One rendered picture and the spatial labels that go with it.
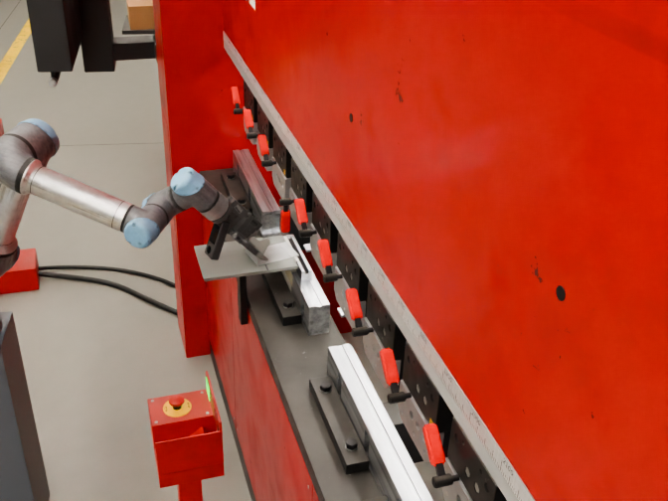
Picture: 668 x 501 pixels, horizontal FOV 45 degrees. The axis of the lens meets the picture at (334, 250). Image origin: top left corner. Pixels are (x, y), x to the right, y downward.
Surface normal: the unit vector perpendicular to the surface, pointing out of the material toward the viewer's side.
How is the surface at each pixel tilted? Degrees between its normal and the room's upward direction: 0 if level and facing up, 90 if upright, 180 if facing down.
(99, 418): 0
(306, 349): 0
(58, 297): 0
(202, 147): 90
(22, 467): 90
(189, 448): 90
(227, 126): 90
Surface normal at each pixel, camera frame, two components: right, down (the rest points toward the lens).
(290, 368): 0.04, -0.86
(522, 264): -0.95, 0.12
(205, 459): 0.30, 0.50
